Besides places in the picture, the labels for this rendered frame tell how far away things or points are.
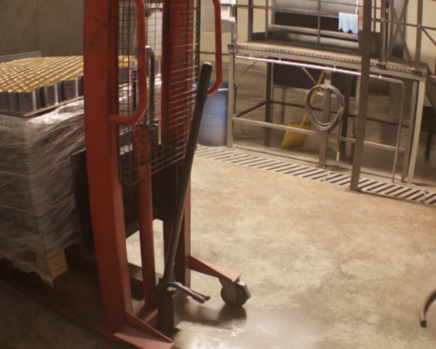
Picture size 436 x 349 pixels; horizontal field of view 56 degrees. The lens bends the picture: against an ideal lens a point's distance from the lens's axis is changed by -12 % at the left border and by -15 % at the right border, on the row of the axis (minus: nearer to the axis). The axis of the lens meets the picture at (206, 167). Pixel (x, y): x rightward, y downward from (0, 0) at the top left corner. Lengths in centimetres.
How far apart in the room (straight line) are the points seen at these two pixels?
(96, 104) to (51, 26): 394
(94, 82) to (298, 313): 156
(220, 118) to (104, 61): 329
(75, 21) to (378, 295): 416
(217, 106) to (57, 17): 219
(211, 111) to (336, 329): 301
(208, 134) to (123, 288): 313
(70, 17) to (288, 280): 380
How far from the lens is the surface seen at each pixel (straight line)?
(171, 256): 204
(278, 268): 282
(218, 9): 195
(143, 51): 150
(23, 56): 386
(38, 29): 573
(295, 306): 251
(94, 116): 167
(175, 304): 216
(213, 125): 481
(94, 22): 162
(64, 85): 185
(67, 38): 534
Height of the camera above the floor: 151
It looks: 21 degrees down
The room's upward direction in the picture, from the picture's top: 1 degrees clockwise
